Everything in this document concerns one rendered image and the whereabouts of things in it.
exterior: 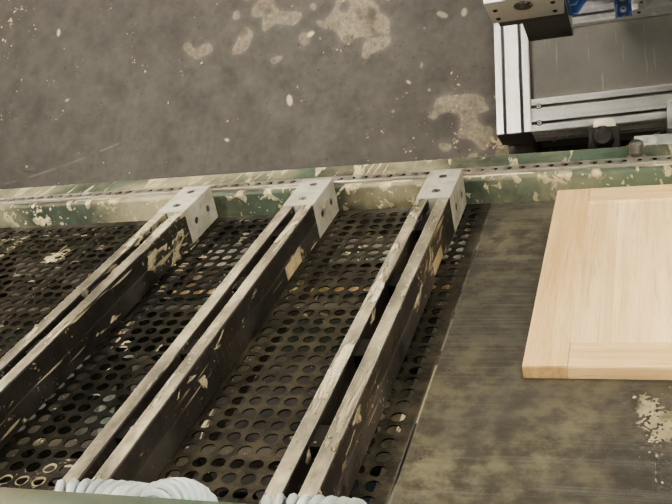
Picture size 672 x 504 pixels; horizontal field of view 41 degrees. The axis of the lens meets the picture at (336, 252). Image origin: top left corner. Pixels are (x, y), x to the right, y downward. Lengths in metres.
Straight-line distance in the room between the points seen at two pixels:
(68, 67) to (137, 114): 0.36
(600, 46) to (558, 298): 1.27
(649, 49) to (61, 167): 1.94
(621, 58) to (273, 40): 1.13
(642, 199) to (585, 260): 0.23
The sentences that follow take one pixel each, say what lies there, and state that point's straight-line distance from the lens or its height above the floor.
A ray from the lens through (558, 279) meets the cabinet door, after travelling 1.39.
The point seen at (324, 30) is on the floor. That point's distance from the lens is 2.97.
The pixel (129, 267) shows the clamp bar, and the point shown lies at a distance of 1.60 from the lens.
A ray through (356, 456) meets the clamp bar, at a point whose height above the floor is 1.50.
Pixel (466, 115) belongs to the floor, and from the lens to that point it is 2.73.
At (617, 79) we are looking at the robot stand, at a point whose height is 0.21.
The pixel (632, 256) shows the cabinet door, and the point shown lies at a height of 1.10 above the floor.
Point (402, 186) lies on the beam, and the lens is 1.74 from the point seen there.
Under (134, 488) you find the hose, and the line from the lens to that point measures 0.81.
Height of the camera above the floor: 2.53
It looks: 68 degrees down
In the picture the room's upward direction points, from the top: 62 degrees counter-clockwise
